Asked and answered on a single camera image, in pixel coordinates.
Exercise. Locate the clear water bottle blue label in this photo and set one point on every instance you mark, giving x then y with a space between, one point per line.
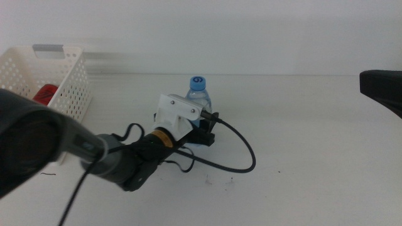
198 91

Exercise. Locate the small black thread scrap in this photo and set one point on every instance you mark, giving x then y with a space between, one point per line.
48 173

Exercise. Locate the red cola can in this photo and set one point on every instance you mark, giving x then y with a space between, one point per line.
45 94

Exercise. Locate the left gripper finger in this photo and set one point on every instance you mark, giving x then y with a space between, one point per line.
209 124

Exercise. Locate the white perforated plastic basket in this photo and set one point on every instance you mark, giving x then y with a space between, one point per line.
72 88

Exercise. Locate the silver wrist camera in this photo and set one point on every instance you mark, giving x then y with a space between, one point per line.
194 102

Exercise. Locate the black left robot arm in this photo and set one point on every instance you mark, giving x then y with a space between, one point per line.
47 141

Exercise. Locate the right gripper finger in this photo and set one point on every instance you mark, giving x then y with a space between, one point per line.
386 88

